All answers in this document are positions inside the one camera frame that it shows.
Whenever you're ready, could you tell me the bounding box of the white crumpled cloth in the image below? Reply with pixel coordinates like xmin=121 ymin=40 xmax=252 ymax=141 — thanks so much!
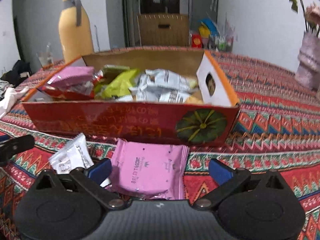
xmin=0 ymin=86 xmax=29 ymax=119

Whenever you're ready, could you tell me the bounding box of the small white snack packet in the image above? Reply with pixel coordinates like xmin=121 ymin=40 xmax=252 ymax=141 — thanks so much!
xmin=49 ymin=133 xmax=94 ymax=174

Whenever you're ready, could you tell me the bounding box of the white snack packet with label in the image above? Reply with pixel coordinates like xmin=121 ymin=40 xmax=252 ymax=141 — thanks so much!
xmin=129 ymin=69 xmax=199 ymax=103

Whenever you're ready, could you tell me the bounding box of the pink snack packet on table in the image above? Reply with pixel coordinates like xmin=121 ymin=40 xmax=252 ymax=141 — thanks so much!
xmin=107 ymin=140 xmax=189 ymax=200

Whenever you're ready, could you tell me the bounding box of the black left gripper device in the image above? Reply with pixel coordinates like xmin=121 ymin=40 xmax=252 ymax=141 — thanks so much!
xmin=0 ymin=135 xmax=35 ymax=167

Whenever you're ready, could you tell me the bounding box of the pink snack packet in box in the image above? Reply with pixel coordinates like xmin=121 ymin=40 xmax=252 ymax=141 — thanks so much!
xmin=47 ymin=66 xmax=94 ymax=87

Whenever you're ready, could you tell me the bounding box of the yellow thermos jug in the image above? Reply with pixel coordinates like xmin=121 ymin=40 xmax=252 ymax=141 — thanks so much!
xmin=58 ymin=0 xmax=94 ymax=63

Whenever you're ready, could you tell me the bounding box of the blue and yellow dustpan set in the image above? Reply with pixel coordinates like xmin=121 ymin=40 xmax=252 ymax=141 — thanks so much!
xmin=199 ymin=18 xmax=220 ymax=38

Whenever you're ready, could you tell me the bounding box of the orange cardboard snack box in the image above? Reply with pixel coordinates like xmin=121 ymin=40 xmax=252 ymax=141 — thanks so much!
xmin=22 ymin=47 xmax=240 ymax=146

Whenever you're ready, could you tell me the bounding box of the pink ceramic vase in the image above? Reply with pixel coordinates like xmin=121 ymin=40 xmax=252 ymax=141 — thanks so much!
xmin=295 ymin=32 xmax=320 ymax=90

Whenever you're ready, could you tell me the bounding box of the wire rack with bottles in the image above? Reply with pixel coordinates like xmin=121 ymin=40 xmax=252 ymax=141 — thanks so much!
xmin=208 ymin=35 xmax=234 ymax=53

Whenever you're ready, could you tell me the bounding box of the patterned red tablecloth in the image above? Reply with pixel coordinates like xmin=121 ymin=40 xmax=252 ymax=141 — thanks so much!
xmin=1 ymin=51 xmax=319 ymax=239

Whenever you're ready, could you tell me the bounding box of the clear drinking glass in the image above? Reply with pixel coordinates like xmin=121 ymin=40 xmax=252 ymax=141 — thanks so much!
xmin=36 ymin=42 xmax=54 ymax=69

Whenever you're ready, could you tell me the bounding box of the red snack packet in box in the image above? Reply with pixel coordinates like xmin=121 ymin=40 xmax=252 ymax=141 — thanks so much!
xmin=38 ymin=74 xmax=94 ymax=101

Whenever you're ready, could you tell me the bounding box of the green snack packet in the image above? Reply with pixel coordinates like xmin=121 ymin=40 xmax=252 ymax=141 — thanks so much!
xmin=93 ymin=64 xmax=142 ymax=100

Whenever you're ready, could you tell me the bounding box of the dried pink roses bouquet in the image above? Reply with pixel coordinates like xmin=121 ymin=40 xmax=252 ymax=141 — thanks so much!
xmin=289 ymin=0 xmax=319 ymax=38

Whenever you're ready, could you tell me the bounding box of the red canister on floor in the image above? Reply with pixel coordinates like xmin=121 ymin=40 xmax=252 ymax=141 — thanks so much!
xmin=191 ymin=34 xmax=202 ymax=48

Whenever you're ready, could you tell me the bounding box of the brown cardboard box with handle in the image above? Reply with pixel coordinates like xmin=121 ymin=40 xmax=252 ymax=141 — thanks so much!
xmin=137 ymin=14 xmax=189 ymax=47

